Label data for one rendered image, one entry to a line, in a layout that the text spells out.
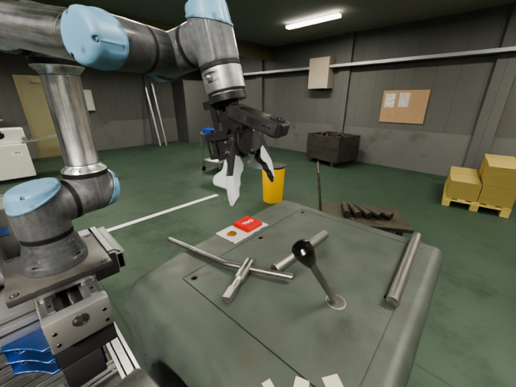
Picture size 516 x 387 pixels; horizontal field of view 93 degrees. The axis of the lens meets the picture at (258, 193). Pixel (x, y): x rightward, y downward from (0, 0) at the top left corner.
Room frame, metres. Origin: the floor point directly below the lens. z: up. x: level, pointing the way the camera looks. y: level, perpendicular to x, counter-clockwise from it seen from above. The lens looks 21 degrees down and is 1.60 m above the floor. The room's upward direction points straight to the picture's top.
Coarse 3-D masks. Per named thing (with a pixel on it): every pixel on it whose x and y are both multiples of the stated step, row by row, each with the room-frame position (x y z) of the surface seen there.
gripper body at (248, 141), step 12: (216, 96) 0.47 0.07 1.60; (228, 96) 0.46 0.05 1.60; (240, 96) 0.47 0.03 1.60; (204, 108) 0.51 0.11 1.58; (216, 108) 0.50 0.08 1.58; (228, 108) 0.48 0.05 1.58; (216, 120) 0.49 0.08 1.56; (228, 120) 0.48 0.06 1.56; (216, 132) 0.47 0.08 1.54; (228, 132) 0.46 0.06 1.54; (240, 132) 0.46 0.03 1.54; (252, 132) 0.49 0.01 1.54; (216, 144) 0.48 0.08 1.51; (240, 144) 0.45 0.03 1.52; (252, 144) 0.48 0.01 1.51; (216, 156) 0.48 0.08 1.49; (240, 156) 0.47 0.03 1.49
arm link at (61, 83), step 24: (24, 0) 0.65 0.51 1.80; (48, 72) 0.66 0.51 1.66; (72, 72) 0.69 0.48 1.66; (48, 96) 0.67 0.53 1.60; (72, 96) 0.68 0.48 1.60; (72, 120) 0.67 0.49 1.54; (72, 144) 0.67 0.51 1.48; (72, 168) 0.66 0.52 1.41; (96, 168) 0.69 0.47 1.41; (96, 192) 0.67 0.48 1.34
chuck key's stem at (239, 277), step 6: (246, 258) 0.44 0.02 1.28; (246, 264) 0.42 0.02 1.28; (252, 264) 0.43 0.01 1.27; (240, 270) 0.40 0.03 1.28; (246, 270) 0.40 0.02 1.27; (234, 276) 0.38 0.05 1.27; (240, 276) 0.38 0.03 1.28; (234, 282) 0.37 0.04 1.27; (240, 282) 0.38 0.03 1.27; (228, 288) 0.35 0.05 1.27; (234, 288) 0.35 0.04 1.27; (228, 294) 0.34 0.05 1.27; (234, 294) 0.35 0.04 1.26; (228, 300) 0.33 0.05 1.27
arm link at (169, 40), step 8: (160, 32) 0.49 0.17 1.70; (168, 32) 0.51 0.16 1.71; (176, 32) 0.50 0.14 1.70; (160, 40) 0.47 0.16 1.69; (168, 40) 0.49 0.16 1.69; (176, 40) 0.49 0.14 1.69; (160, 48) 0.47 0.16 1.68; (168, 48) 0.48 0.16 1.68; (176, 48) 0.50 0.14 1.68; (160, 56) 0.47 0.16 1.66; (168, 56) 0.48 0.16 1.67; (176, 56) 0.50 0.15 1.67; (184, 56) 0.49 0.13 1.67; (160, 64) 0.47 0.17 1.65; (168, 64) 0.49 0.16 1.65; (176, 64) 0.51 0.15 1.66; (184, 64) 0.51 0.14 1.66; (192, 64) 0.51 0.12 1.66; (152, 72) 0.48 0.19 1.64; (160, 72) 0.49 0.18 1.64; (168, 72) 0.51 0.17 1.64; (176, 72) 0.52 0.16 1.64; (184, 72) 0.53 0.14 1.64; (160, 80) 0.55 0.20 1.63; (168, 80) 0.55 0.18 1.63
